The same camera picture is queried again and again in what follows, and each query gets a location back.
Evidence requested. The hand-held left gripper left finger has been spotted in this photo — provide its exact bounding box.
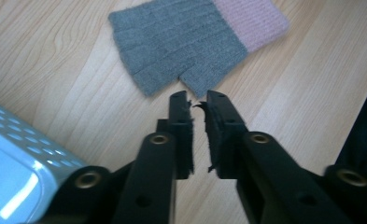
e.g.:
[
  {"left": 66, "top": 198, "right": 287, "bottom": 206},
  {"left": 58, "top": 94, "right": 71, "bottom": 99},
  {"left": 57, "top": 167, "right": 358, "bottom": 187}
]
[{"left": 156, "top": 91, "right": 195, "bottom": 181}]

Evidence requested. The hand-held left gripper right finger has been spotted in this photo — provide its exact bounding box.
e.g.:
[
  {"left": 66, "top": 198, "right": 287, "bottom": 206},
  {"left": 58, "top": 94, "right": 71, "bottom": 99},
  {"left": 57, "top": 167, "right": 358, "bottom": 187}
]
[{"left": 193, "top": 90, "right": 249, "bottom": 180}]

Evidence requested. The grey and pink knit sock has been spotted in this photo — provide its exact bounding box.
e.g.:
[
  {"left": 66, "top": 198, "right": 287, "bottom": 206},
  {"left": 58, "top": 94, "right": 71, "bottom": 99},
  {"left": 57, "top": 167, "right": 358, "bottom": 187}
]
[{"left": 107, "top": 0, "right": 291, "bottom": 99}]

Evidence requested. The light blue perforated plastic basket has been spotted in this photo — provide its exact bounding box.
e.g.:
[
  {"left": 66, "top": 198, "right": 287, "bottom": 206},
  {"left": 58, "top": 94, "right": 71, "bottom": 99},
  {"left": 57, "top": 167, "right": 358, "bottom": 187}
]
[{"left": 0, "top": 96, "right": 89, "bottom": 224}]

